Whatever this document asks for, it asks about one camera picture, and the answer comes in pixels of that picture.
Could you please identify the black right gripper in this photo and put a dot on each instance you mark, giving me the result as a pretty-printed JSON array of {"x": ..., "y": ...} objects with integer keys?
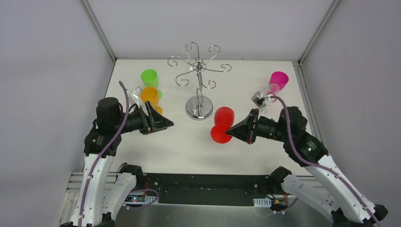
[{"x": 254, "y": 126}]

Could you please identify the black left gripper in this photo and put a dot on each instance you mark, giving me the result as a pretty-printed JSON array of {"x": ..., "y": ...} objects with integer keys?
[{"x": 149, "y": 117}]

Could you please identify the red plastic wine glass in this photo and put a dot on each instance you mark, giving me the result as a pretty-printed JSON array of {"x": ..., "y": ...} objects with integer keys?
[{"x": 223, "y": 120}]

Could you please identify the orange plastic wine glass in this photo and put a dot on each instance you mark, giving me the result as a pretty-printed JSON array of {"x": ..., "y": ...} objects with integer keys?
[{"x": 151, "y": 94}]

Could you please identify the chrome wine glass rack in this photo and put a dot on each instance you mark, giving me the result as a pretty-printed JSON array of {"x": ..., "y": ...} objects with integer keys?
[{"x": 198, "y": 107}]

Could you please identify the green plastic wine glass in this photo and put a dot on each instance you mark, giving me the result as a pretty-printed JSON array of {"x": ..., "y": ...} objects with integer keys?
[{"x": 149, "y": 78}]

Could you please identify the magenta plastic wine glass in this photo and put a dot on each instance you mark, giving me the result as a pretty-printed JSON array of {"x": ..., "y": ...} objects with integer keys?
[{"x": 279, "y": 80}]

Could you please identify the clear wine glass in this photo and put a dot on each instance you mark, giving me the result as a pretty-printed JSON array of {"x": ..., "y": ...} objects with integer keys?
[
  {"x": 187, "y": 50},
  {"x": 272, "y": 89}
]

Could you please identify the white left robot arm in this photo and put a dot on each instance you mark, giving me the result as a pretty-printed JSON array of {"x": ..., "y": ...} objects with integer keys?
[{"x": 95, "y": 207}]

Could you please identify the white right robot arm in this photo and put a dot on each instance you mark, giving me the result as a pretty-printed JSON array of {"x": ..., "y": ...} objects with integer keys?
[{"x": 343, "y": 205}]

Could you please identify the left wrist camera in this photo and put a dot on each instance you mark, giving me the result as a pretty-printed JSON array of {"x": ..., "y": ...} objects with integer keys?
[{"x": 134, "y": 96}]

